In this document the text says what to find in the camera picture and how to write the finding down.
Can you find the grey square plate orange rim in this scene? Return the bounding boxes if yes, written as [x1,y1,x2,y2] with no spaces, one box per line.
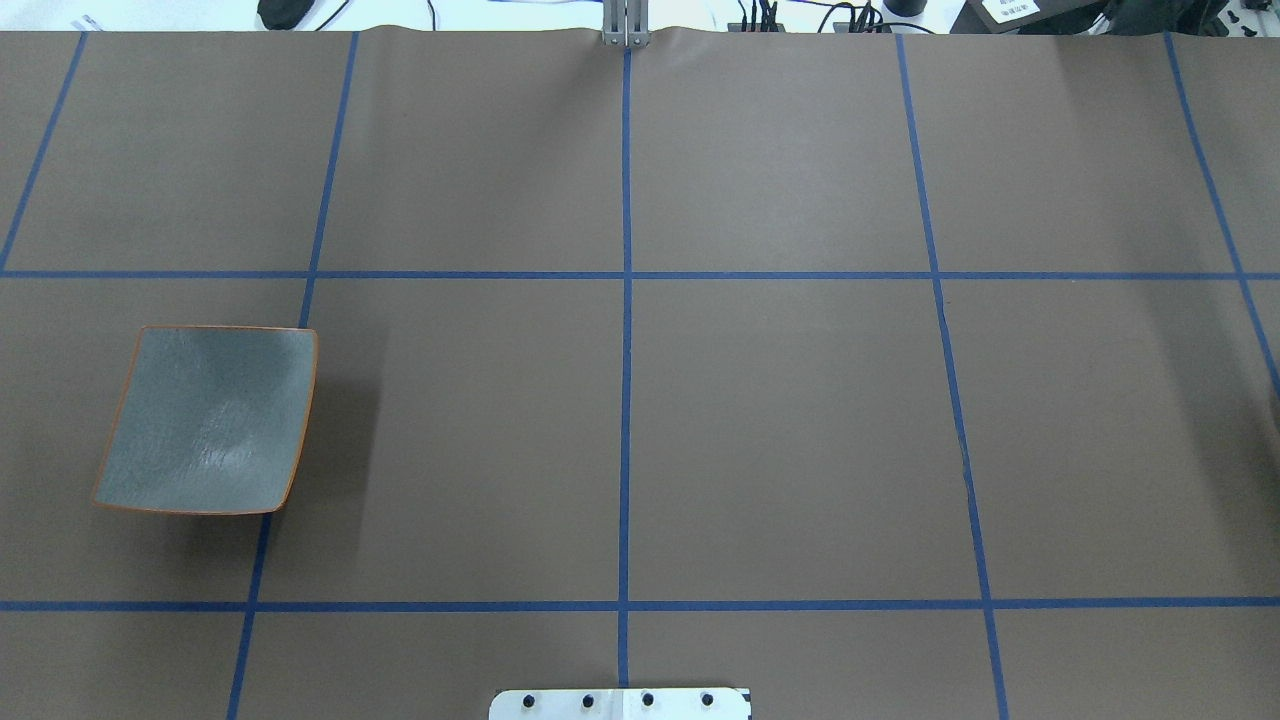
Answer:
[92,325,319,516]

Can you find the black cloth bundle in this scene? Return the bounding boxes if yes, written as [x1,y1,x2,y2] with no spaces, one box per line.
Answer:
[256,0,316,31]

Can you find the black box with label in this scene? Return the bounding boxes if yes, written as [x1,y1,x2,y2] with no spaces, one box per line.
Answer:
[948,1,1112,35]

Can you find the aluminium frame post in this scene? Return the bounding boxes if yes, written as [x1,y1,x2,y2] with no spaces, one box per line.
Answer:
[602,0,652,49]

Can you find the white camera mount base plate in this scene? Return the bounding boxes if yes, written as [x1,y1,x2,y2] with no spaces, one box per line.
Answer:
[488,687,753,719]

